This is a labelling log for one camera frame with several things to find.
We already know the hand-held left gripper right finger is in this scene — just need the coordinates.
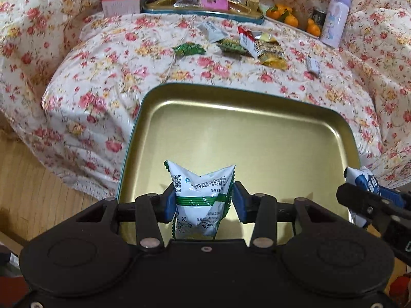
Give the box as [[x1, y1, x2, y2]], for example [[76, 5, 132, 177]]
[[233, 181, 336, 252]]

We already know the grey white snack packet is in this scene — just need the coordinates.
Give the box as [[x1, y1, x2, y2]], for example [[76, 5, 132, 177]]
[[197, 22, 229, 43]]

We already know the dark green snack packet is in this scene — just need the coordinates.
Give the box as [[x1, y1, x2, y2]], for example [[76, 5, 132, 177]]
[[172, 42, 206, 57]]

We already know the blue white snack packet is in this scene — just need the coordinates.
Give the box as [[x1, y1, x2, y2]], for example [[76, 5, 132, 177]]
[[344, 166, 381, 229]]

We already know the purple rabbit print bottle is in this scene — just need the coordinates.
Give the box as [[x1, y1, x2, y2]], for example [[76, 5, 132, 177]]
[[319, 0, 351, 49]]

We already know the white green snack packet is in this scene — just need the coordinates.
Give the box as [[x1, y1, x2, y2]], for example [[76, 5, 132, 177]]
[[164, 160, 237, 240]]

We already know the red white snack packet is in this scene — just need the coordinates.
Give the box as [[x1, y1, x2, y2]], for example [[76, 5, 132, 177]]
[[238, 26, 267, 59]]

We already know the gold tray of snacks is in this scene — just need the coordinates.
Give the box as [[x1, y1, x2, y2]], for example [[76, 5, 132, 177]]
[[141, 0, 266, 25]]

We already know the dark drink can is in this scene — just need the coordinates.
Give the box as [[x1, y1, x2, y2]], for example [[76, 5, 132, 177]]
[[312, 6, 328, 26]]

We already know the clear walnut cake packet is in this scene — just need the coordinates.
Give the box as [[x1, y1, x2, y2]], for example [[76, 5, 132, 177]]
[[173, 0, 203, 9]]

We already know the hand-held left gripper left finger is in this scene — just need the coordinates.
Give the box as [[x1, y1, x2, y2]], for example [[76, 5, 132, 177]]
[[75, 182, 178, 252]]

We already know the light green snack packet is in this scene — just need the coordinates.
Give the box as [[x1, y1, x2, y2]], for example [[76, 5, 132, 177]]
[[216, 38, 248, 55]]

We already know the pink snack packet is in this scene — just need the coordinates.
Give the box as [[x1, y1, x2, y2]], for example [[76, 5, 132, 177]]
[[199, 0, 229, 11]]

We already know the floral sofa cover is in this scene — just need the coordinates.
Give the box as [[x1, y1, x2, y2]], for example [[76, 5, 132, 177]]
[[0, 0, 411, 190]]

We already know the white plate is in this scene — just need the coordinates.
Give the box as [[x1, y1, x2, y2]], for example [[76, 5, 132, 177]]
[[263, 3, 322, 40]]

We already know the brown gold patterned packet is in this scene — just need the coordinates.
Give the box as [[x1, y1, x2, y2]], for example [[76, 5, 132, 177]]
[[257, 40, 288, 70]]

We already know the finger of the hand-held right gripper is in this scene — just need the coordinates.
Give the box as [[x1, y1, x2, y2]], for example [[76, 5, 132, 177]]
[[360, 166, 411, 213], [336, 183, 403, 232]]

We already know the small white snack packet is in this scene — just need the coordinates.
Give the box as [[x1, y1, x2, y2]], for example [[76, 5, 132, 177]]
[[306, 57, 322, 77]]

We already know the gold tin lid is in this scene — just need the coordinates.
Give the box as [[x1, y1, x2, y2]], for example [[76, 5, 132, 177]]
[[116, 83, 361, 247]]

